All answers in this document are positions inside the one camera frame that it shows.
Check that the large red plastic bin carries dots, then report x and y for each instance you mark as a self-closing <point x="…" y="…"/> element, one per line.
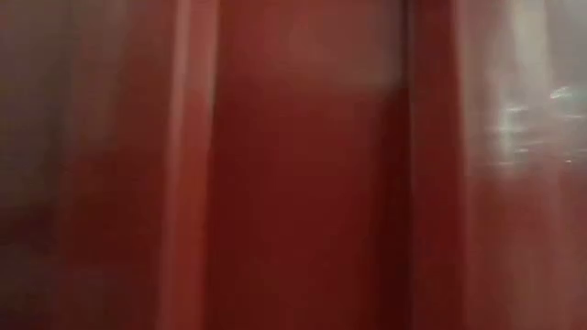
<point x="293" y="183"/>

